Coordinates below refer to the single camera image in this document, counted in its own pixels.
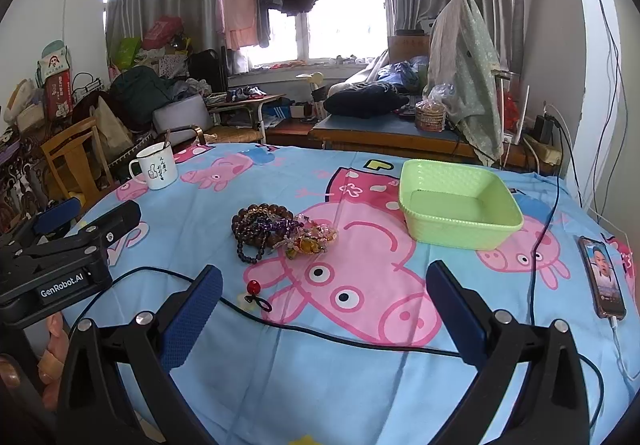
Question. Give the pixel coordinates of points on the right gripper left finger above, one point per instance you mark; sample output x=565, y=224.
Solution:
x=94, y=405

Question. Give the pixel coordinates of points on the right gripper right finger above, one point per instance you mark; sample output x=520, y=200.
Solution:
x=552, y=404

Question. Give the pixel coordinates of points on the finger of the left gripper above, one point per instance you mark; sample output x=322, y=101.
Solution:
x=112, y=225
x=57, y=216

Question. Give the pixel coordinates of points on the colourful bead jewelry pile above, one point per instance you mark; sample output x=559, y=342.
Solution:
x=307, y=237

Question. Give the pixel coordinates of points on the person's left hand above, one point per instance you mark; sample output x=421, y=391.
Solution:
x=52, y=360

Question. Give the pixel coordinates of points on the wooden chair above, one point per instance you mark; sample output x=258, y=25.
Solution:
x=69, y=145

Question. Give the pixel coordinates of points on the white enamel mug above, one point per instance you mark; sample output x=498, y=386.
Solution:
x=154, y=166

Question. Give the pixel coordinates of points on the smartphone with lit screen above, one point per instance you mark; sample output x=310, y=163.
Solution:
x=605, y=287

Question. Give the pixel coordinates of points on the dark green bag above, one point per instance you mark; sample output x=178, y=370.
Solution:
x=136, y=94

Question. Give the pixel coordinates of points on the grey storage box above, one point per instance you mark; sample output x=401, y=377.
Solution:
x=181, y=113

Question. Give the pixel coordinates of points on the green plastic basket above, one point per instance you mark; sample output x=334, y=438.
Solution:
x=456, y=205

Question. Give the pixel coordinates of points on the small wooden side table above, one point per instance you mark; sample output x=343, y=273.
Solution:
x=256, y=132

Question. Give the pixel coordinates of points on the cartoon pig bed sheet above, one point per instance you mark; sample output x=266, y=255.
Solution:
x=344, y=347

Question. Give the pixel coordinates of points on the black power adapter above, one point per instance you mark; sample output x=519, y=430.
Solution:
x=543, y=129

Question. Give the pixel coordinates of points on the wooden desk blue top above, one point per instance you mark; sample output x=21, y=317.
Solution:
x=392, y=136

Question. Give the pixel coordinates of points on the bagged snack jar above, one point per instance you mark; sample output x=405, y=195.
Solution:
x=430, y=114

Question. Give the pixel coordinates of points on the grey green draped cloth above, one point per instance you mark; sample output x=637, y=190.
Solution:
x=463, y=56

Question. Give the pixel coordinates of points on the pink hanging garment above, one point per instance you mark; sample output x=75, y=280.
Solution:
x=239, y=23

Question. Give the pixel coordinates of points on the dark clothes pile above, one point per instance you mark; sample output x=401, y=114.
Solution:
x=365, y=101

